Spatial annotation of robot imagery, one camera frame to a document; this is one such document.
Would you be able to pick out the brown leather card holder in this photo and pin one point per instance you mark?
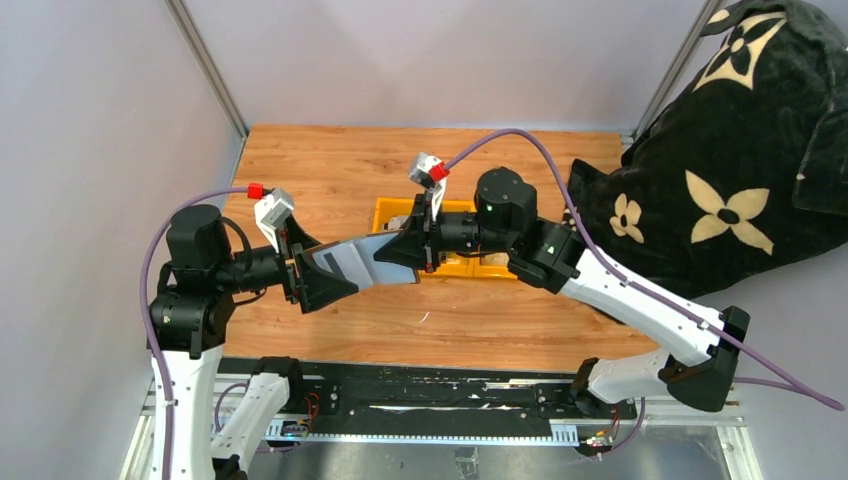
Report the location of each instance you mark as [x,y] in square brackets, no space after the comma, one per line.
[347,260]

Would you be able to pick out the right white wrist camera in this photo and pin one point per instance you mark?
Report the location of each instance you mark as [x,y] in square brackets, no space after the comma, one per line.
[431,173]

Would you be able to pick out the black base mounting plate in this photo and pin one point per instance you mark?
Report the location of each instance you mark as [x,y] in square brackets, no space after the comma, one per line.
[383,403]

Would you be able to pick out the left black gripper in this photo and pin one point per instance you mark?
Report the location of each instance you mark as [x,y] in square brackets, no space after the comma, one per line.
[291,270]

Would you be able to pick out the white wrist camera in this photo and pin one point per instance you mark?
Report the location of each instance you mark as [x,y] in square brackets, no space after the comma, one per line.
[271,211]
[431,173]

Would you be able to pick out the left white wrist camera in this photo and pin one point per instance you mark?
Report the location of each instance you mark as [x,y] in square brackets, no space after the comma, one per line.
[271,211]

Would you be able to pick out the yellow bin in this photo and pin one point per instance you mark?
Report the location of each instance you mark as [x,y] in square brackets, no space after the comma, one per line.
[387,207]
[452,265]
[483,272]

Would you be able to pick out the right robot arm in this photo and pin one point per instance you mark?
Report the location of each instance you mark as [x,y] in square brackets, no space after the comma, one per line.
[698,354]

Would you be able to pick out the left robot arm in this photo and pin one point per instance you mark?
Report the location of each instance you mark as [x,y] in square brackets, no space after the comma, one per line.
[188,318]

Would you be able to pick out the left yellow bin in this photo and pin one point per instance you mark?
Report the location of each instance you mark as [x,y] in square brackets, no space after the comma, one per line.
[387,207]

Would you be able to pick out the black floral blanket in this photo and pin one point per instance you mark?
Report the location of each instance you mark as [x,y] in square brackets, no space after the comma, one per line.
[745,171]

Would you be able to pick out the middle yellow bin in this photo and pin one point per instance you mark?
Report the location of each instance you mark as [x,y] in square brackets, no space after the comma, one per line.
[452,265]

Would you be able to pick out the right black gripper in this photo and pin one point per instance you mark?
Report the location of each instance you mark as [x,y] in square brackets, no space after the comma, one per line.
[429,234]

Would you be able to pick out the beige cards in right bin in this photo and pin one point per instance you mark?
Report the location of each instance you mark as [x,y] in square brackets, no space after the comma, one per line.
[495,259]

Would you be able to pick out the silver cards in left bin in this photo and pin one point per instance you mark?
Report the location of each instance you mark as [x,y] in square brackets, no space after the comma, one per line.
[395,223]

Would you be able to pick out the aluminium frame rail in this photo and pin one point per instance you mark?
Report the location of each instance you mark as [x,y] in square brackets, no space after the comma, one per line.
[666,441]

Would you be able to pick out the right yellow bin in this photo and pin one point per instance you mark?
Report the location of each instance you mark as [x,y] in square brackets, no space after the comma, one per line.
[483,272]

